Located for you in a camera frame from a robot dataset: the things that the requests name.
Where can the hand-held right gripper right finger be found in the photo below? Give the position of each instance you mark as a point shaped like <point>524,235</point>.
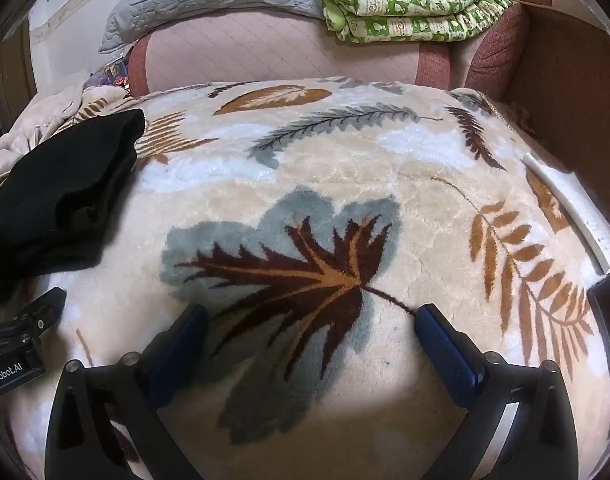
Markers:
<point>440,340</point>

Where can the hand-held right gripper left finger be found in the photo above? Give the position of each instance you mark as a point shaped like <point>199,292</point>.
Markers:
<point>185,340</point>

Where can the white notebook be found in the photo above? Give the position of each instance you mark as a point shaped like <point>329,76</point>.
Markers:
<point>580,210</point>

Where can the black pants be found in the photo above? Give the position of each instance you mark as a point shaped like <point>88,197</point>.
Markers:
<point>60,200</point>

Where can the brown wooden bed board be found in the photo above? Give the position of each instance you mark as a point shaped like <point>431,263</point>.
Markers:
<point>575,85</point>

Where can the pink quilted mattress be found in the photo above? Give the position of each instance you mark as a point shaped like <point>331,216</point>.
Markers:
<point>285,50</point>

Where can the green patterned quilt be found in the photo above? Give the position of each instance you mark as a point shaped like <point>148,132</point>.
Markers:
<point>410,10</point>

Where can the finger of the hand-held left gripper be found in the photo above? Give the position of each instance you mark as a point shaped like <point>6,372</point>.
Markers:
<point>32,317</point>

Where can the colourful packet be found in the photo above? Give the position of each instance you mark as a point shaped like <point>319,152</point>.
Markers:
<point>112,72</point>

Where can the leaf printed plush blanket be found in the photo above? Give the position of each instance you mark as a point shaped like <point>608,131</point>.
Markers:
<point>335,160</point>

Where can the beige cloth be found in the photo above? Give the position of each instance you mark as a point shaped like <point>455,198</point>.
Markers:
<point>30,125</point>

